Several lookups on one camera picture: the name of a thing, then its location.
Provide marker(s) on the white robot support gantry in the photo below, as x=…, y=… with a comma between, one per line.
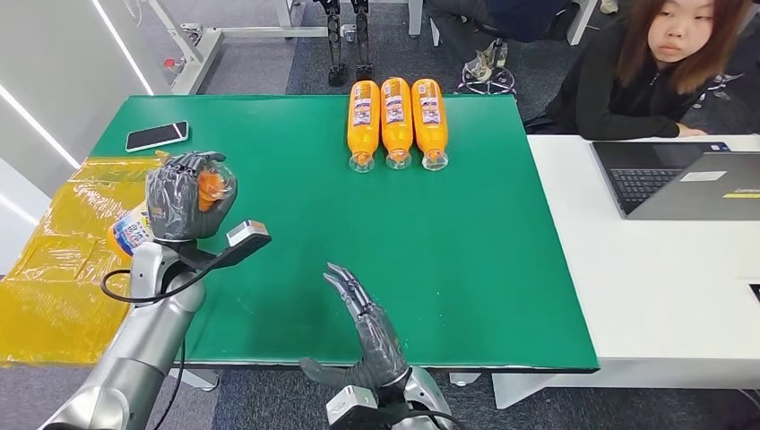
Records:
x=199, y=62

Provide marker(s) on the open black laptop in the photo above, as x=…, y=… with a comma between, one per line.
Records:
x=632, y=175

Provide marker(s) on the white desk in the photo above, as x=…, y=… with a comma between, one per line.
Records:
x=653, y=285

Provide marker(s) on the orange juice bottle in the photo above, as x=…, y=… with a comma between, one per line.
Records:
x=127, y=234
x=396, y=121
x=430, y=123
x=363, y=124

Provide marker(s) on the white table foot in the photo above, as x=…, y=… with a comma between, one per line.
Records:
x=465, y=380
x=199, y=380

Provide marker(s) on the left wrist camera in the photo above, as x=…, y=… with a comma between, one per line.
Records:
x=246, y=230

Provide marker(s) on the yellow plastic-wrapped cardboard box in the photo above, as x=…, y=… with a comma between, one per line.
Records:
x=59, y=285

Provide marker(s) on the black flat device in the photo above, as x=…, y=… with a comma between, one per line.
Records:
x=755, y=293

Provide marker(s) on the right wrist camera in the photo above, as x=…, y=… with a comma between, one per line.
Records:
x=350, y=406

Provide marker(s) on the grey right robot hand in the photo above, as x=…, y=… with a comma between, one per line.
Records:
x=377, y=350

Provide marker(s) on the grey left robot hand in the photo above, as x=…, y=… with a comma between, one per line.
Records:
x=172, y=202

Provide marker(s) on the person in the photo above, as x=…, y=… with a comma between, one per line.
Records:
x=522, y=13
x=600, y=101

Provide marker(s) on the black smartphone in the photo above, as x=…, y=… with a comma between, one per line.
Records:
x=157, y=136

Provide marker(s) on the green table mat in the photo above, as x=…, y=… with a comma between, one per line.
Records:
x=415, y=237

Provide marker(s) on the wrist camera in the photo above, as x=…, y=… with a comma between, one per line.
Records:
x=246, y=230
x=350, y=406

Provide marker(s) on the grey laptop lid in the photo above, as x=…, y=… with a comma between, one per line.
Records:
x=712, y=202

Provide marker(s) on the black office chair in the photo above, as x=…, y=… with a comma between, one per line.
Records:
x=503, y=30

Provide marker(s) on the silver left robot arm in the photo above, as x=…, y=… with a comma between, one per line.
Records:
x=148, y=332

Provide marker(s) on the standing humanoid robot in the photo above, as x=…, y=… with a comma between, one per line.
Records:
x=336, y=44

